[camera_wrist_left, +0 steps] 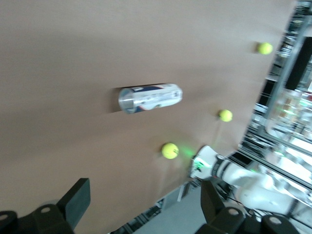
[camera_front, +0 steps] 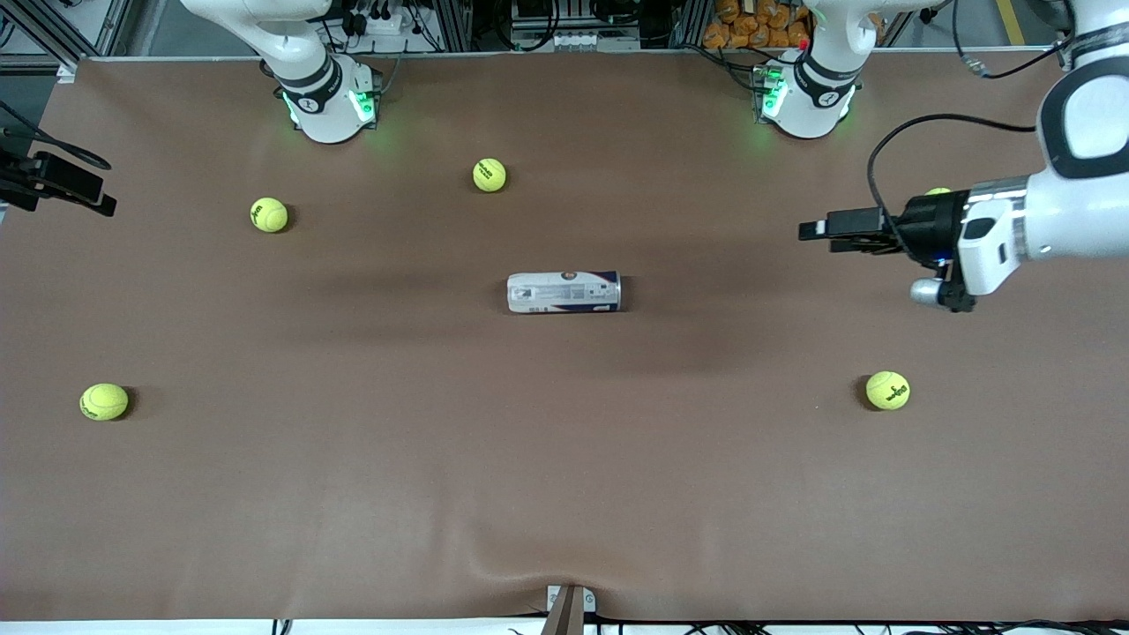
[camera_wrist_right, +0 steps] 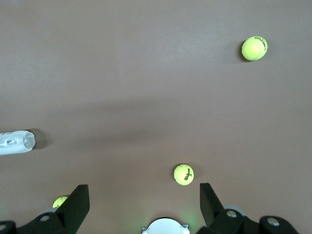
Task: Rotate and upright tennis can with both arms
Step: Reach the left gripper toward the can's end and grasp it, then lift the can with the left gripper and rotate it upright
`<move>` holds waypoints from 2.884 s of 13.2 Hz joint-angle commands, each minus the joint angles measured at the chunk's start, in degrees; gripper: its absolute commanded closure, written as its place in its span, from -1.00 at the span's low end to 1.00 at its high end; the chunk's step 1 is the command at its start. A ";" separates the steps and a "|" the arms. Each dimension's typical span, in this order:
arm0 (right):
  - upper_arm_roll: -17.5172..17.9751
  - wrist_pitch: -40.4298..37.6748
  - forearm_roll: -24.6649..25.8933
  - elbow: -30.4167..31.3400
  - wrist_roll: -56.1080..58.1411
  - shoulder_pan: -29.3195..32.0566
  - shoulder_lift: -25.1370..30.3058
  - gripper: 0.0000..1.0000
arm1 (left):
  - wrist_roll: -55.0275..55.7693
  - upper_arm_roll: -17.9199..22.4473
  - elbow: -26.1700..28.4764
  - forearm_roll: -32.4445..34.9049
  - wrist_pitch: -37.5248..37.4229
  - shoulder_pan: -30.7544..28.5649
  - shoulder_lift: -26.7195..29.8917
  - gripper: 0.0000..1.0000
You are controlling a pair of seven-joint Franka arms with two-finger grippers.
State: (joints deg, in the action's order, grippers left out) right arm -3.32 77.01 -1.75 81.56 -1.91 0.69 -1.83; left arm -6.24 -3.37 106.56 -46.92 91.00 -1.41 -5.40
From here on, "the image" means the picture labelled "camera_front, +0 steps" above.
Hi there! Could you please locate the clear Wilson tennis ball can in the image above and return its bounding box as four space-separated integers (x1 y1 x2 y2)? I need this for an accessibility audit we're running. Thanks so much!
506 271 623 314

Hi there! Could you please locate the green-lit control board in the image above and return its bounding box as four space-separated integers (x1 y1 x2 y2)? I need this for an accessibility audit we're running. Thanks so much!
347 63 382 126
751 63 789 123

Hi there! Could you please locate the orange snack packets pile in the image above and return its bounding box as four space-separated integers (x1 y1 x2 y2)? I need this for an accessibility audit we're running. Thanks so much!
703 0 812 50

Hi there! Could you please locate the white power strip with plugs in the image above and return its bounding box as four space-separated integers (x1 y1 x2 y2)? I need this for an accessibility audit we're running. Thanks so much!
340 0 420 38

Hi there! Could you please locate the brown table cover mat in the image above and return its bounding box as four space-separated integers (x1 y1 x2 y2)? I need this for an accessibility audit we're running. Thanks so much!
0 55 1129 623

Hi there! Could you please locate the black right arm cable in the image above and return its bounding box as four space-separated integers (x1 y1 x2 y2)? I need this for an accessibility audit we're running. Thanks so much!
0 100 114 170

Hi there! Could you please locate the aluminium frame strut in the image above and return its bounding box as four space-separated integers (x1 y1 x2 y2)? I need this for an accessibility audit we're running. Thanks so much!
1054 0 1129 71
0 0 135 70

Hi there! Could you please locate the silver metal clamp bracket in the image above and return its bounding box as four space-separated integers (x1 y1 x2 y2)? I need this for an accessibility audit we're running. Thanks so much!
546 584 597 614

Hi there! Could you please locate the brown wooden post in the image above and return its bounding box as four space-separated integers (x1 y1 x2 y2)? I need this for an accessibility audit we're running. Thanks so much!
540 586 587 635

